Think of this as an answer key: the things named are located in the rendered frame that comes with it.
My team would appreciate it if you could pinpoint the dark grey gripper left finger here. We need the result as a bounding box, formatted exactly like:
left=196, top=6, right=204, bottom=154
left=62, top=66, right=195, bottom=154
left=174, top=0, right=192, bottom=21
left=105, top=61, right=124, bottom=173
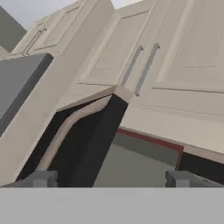
left=1, top=170, right=59, bottom=188

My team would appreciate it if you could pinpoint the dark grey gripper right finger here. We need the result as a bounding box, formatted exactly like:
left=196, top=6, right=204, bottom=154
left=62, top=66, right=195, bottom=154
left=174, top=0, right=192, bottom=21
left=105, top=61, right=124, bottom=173
left=164, top=170, right=224, bottom=188

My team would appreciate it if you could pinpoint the black microwave door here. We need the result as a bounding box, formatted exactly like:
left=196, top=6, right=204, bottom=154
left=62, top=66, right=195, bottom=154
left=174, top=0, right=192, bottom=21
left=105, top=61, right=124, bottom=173
left=16, top=97, right=113, bottom=188

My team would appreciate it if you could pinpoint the black microwave oven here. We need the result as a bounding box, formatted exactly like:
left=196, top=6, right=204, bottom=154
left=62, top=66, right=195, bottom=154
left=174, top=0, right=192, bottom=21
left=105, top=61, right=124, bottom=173
left=16, top=92, right=130, bottom=188

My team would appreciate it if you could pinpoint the wide beige cupboard door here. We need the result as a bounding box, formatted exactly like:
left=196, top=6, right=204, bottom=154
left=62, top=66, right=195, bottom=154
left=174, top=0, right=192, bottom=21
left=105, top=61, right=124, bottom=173
left=128, top=0, right=224, bottom=117

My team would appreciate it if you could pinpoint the narrow beige cupboard door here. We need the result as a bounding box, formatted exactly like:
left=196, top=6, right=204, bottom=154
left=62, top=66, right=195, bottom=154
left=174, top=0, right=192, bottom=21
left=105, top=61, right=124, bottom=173
left=78, top=10, right=154, bottom=88

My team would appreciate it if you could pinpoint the black appliance with red trim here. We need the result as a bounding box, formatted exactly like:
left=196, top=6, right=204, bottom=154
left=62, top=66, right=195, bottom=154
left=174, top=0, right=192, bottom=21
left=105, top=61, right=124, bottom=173
left=116, top=127, right=224, bottom=186

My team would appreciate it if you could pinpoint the tall beige side panel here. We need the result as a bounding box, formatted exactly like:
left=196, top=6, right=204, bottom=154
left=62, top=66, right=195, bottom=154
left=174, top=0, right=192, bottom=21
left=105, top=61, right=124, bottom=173
left=0, top=0, right=116, bottom=187

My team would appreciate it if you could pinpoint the grey fridge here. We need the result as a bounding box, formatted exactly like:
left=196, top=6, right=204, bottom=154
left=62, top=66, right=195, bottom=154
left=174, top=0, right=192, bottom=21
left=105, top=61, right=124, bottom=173
left=0, top=52, right=55, bottom=138

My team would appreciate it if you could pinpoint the small beige cupboard run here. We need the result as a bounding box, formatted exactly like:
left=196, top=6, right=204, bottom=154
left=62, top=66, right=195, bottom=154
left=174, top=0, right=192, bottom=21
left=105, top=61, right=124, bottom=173
left=10, top=0, right=88, bottom=58

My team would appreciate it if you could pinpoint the beige curved microwave handle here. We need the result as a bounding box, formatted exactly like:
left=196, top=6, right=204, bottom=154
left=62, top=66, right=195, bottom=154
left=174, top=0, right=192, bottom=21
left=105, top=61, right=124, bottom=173
left=36, top=94, right=113, bottom=172

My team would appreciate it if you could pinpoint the grey bar cupboard handle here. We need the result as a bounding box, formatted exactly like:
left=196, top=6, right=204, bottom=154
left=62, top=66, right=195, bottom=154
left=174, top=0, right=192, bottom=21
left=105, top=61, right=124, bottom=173
left=133, top=42, right=161, bottom=98
left=120, top=44, right=144, bottom=88

